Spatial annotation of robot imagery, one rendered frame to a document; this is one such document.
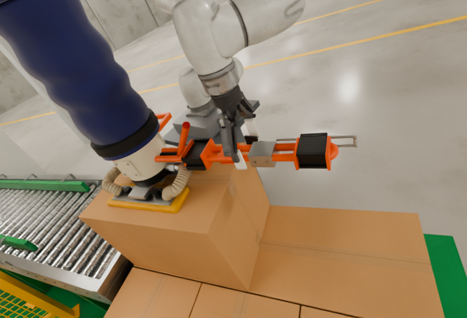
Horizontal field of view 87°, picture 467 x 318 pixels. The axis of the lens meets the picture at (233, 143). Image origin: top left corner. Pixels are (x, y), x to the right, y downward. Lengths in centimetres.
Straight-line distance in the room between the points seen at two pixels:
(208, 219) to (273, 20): 56
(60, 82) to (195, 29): 41
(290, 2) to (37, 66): 60
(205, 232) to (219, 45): 50
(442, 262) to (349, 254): 74
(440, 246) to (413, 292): 76
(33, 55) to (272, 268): 101
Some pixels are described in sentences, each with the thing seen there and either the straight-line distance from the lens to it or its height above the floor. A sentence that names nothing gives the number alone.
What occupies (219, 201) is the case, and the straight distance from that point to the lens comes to 81.
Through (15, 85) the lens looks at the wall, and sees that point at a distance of 1216.
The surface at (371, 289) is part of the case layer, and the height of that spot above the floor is 54.
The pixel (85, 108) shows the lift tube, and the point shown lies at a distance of 79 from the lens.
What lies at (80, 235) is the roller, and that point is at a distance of 186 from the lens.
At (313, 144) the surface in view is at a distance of 64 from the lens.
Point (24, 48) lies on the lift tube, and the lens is 79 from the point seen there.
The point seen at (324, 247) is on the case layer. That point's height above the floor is 54.
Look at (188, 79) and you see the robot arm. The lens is 147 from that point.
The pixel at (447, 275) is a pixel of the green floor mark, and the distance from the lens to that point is 172.
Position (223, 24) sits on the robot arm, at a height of 142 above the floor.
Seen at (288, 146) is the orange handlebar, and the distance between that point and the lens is 68.
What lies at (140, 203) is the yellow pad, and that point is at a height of 96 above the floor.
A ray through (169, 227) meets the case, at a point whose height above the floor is 94.
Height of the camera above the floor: 151
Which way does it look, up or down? 35 degrees down
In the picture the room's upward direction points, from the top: 24 degrees counter-clockwise
